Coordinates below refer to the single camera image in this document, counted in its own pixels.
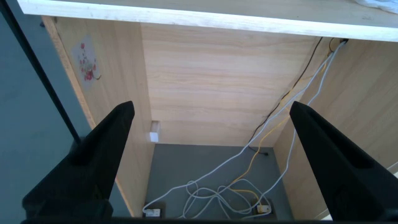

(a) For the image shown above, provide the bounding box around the yellow cable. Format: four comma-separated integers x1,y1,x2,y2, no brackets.
228,37,335,208

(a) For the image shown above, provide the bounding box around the wooden counter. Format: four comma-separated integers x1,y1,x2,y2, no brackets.
17,0,398,221

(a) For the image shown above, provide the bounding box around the white floor socket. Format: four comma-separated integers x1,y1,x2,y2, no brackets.
251,198,275,216
142,202,166,218

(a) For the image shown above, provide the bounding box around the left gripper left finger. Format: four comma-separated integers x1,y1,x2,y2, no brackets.
22,100,136,220

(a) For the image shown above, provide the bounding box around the white cable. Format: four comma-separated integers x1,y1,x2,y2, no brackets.
182,177,273,220
142,40,348,215

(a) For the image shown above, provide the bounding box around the black cable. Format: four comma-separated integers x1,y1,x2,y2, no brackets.
247,36,324,156

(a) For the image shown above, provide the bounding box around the black floor strip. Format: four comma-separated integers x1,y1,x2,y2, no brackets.
0,0,82,146

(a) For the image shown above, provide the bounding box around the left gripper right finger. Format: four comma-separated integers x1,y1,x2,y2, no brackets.
289,100,398,222

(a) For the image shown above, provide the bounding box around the white plastic bag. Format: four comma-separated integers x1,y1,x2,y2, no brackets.
354,0,398,15

